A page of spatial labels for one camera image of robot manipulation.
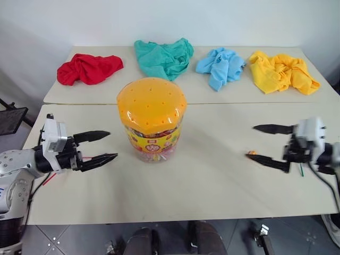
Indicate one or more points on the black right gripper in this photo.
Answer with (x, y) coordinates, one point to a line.
(298, 151)

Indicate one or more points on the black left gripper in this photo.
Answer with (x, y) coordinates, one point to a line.
(70, 158)

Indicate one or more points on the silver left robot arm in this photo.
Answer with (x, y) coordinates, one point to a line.
(13, 164)

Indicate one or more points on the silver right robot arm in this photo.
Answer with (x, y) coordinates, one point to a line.
(330, 156)

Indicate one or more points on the clear plastic lollipop jar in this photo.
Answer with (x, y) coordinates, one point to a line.
(154, 146)

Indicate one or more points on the orange perforated jar lid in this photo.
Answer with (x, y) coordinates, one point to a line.
(151, 103)

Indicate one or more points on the orange wrapped lollipop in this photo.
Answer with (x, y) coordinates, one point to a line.
(251, 152)

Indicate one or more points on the yellow crumpled cloth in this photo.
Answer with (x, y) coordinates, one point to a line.
(281, 71)

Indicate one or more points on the red crumpled cloth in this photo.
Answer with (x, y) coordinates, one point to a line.
(89, 69)

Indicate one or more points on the black mesh stand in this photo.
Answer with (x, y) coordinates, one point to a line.
(10, 122)

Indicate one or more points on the blue crumpled cloth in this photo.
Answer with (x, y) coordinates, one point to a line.
(221, 66)

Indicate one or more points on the dark rounded shape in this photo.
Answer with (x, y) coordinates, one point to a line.
(140, 241)
(207, 237)

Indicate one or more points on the green crumpled cloth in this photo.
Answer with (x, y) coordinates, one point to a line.
(162, 59)

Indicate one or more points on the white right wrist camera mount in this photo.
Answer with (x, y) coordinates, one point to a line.
(312, 130)

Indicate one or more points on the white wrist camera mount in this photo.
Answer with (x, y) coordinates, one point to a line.
(312, 130)
(54, 135)

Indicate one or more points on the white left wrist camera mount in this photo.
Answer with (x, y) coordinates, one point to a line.
(54, 135)

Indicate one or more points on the black metal frame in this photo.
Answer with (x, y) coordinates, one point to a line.
(264, 239)

